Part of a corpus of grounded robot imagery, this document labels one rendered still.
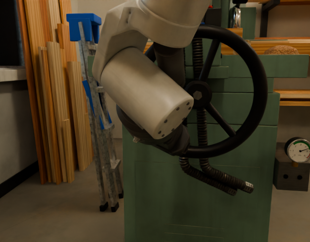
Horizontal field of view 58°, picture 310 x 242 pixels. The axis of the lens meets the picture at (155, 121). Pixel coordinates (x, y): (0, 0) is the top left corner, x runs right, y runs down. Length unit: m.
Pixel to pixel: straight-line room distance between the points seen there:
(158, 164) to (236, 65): 0.36
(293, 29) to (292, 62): 2.71
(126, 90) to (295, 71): 0.59
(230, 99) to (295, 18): 2.80
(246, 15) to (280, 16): 2.38
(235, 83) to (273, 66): 0.10
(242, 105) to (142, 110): 0.53
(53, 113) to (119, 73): 1.86
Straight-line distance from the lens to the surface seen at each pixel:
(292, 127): 3.60
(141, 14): 0.28
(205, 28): 0.60
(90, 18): 1.68
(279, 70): 0.82
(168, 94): 0.30
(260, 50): 0.96
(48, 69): 2.15
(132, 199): 0.90
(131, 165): 0.86
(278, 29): 3.48
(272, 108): 0.82
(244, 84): 0.80
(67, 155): 2.20
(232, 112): 0.80
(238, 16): 1.05
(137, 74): 0.31
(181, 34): 0.27
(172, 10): 0.26
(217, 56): 0.69
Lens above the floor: 0.87
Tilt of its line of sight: 11 degrees down
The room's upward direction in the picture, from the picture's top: straight up
